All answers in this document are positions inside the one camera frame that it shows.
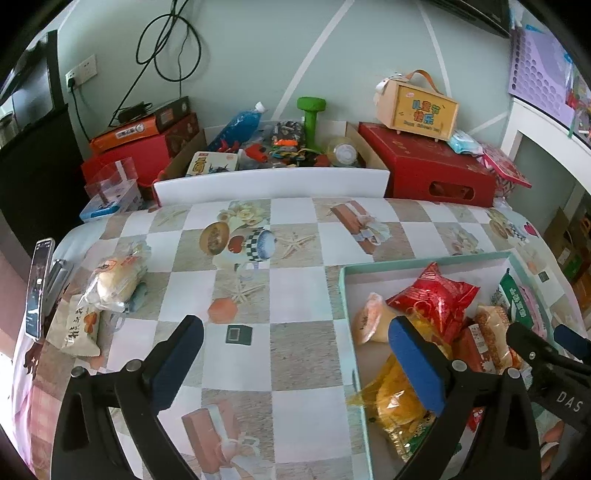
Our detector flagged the white tray with teal rim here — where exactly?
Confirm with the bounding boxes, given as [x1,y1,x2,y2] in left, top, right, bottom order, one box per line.
[339,250,571,480]

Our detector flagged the blue mask packet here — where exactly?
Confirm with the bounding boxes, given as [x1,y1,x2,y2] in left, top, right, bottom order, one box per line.
[447,129,483,155]

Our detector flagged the black cable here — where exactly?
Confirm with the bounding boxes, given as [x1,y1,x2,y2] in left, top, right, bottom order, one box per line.
[111,0,201,125]

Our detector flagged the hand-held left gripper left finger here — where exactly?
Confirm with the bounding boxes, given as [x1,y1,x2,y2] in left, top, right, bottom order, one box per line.
[51,315,205,480]

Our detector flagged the clear plastic box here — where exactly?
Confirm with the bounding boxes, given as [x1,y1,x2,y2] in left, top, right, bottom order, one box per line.
[84,157,139,204]

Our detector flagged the colourful toy pile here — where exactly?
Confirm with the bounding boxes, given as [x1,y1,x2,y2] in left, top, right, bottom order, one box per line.
[245,121,331,168]

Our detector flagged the red patterned envelope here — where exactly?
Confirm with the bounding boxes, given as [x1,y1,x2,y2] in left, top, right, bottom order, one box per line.
[480,143,533,189]

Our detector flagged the clear plastic jar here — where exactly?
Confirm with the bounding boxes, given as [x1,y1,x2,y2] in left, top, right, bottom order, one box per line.
[325,136,361,168]

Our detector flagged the orange carton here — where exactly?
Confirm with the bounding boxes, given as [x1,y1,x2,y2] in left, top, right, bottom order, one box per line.
[90,97,192,155]

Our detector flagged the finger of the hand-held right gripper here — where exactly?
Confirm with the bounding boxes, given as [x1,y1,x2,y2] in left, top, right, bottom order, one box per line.
[554,324,591,361]
[505,320,561,370]

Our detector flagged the white shelf unit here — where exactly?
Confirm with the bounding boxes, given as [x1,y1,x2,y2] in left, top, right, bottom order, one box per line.
[501,97,591,278]

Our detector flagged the brown cardboard carton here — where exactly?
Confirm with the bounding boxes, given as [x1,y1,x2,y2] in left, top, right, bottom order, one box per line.
[542,208,591,289]

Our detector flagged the black cabinet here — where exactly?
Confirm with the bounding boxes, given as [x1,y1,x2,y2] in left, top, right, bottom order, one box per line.
[0,104,88,259]

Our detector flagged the dark red biscuit packet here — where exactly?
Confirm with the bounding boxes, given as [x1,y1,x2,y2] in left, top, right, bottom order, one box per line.
[455,323,499,432]

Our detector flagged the grey phone stand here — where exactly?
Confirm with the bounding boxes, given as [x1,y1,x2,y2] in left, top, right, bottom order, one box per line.
[41,259,75,319]

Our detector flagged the cardboard box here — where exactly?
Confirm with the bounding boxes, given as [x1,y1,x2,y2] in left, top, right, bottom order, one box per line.
[157,121,391,185]

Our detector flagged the red box with dark side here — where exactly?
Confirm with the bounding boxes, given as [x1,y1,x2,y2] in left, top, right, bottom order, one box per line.
[82,113,200,201]

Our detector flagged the clear bagged bread bun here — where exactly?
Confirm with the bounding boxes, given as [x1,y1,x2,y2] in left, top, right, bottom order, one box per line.
[78,244,151,319]

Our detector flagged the blue plastic bottle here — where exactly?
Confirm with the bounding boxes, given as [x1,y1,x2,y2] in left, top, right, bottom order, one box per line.
[210,102,267,153]

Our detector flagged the yellow card game box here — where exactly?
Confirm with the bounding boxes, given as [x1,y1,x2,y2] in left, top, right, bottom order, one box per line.
[185,151,240,177]

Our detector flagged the large red gift box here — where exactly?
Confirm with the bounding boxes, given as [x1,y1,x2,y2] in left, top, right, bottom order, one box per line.
[358,121,499,208]

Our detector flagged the pink snack packet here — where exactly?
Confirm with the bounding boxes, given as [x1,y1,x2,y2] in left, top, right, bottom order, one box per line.
[519,286,552,337]

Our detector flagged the smartphone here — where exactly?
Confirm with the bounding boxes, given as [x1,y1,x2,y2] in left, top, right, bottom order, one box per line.
[24,237,55,342]

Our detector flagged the yellow bread packet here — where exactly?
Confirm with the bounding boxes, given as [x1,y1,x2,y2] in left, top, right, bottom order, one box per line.
[346,318,451,462]

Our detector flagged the green dumbbell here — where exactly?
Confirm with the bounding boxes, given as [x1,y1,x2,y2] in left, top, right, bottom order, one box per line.
[297,96,328,153]

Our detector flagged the white chip packet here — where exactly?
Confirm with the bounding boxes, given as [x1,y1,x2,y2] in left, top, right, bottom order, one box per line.
[45,295,102,358]

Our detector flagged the red snack packet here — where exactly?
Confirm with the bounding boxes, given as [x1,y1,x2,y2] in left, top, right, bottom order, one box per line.
[385,262,481,358]

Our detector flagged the wooden gift box with handle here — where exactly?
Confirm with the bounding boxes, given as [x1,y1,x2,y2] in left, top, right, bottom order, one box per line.
[374,69,460,141]

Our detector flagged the white wall socket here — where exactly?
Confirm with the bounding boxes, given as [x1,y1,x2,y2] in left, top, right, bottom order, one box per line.
[65,54,99,88]

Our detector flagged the green snack packet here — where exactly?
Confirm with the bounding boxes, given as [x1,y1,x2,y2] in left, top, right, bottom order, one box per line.
[492,270,539,326]

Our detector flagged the black monitor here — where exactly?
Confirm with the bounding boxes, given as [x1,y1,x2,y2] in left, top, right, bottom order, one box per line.
[0,30,65,134]

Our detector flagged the jelly cup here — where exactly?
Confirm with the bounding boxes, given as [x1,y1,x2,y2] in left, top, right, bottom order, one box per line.
[351,292,398,344]

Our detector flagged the blue tissue container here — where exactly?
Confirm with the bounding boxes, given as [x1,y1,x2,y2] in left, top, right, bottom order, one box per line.
[79,185,143,223]

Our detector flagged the purple wall calendar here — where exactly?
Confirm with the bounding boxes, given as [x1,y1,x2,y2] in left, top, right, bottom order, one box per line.
[508,21,578,125]

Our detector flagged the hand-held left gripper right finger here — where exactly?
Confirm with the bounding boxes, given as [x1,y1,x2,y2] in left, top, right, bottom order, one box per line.
[388,316,542,480]

